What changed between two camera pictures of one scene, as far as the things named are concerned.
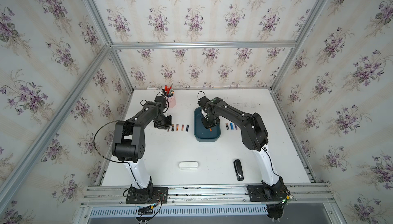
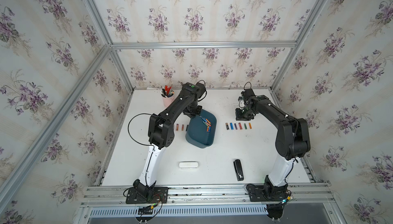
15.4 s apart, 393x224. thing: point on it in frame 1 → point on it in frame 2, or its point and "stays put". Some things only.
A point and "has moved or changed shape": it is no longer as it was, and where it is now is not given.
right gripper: [206, 125] → [238, 116]
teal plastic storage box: [201, 133] has moved or changed shape
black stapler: [238, 169] stays put
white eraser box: [188, 165] stays put
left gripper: [168, 125] → [186, 112]
